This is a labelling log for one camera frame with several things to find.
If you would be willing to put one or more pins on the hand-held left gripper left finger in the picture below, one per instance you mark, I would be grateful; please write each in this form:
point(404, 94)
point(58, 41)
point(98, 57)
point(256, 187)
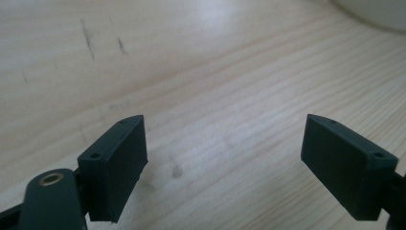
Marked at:
point(118, 166)

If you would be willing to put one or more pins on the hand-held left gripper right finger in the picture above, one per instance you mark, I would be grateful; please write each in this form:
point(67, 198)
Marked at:
point(344, 166)

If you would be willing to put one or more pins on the white round bowl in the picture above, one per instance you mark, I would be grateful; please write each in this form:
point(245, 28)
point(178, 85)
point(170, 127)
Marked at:
point(376, 12)

